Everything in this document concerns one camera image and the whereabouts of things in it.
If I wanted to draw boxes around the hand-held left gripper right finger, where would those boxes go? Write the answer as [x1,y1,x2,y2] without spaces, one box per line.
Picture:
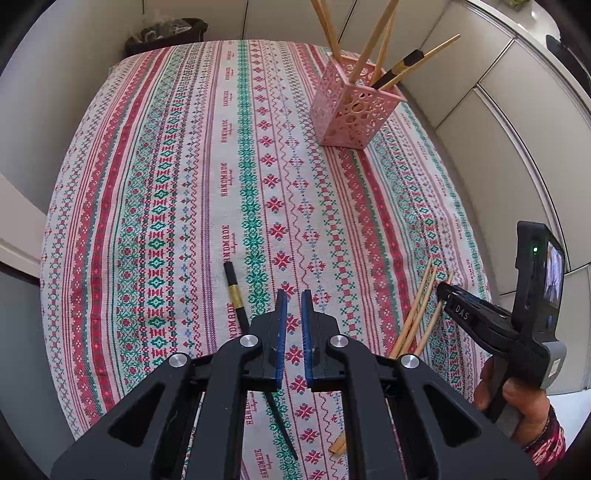
[301,290,540,480]

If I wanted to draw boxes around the white kitchen cabinets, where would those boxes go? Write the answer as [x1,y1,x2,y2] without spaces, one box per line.
[203,0,591,298]

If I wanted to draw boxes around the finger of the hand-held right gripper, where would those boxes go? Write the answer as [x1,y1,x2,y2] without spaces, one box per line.
[436,281,514,346]

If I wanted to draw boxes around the black gold-banded chopstick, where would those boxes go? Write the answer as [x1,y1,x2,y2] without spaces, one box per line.
[371,49,425,90]
[223,261,300,461]

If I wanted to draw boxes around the striped printed tablecloth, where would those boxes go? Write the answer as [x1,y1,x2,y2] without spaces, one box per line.
[39,39,493,480]

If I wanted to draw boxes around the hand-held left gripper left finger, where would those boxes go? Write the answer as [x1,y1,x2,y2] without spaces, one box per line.
[50,289,290,480]

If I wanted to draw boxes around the person's right forearm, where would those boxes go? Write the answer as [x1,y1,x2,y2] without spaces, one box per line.
[522,402,568,468]

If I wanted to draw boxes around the person's right hand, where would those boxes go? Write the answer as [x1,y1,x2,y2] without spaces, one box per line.
[473,357,554,448]

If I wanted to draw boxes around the pink perforated utensil holder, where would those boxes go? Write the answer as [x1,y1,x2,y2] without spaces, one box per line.
[310,52,408,150]

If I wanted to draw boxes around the black trash bin with bag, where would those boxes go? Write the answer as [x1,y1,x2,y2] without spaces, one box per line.
[126,18,209,59]

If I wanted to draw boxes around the bamboo chopstick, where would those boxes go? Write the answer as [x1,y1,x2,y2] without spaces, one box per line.
[331,257,435,456]
[396,266,439,359]
[412,272,456,358]
[375,13,394,85]
[320,0,345,63]
[310,0,341,62]
[352,0,400,85]
[382,34,461,89]

